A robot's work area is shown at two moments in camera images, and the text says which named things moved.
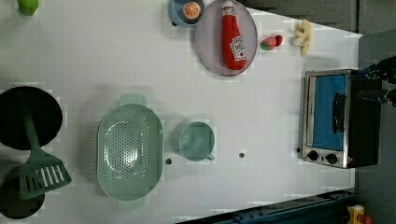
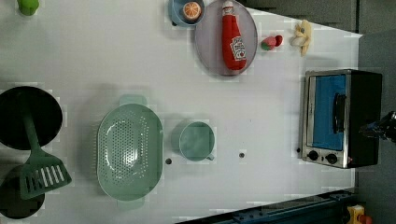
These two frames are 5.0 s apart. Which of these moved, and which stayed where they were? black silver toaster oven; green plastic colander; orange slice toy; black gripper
Moved: black gripper
Stayed: black silver toaster oven; green plastic colander; orange slice toy
